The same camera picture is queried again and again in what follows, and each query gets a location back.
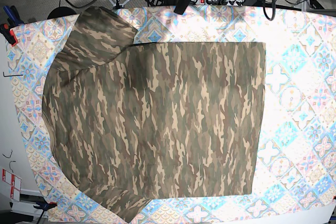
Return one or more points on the blue clamp lower left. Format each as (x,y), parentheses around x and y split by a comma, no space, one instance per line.
(44,206)

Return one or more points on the camouflage T-shirt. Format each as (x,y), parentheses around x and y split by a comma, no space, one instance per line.
(129,123)

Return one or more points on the patterned tile tablecloth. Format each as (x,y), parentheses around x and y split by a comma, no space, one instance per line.
(295,171)

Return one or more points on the red white label card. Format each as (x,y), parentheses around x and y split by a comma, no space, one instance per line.
(10,185)

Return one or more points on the white power strip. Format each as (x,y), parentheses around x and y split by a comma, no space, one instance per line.
(213,2)

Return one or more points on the blue red clamp upper left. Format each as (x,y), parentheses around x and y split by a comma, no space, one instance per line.
(13,20)

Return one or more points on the black camera support post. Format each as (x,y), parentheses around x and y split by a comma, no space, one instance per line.
(181,6)

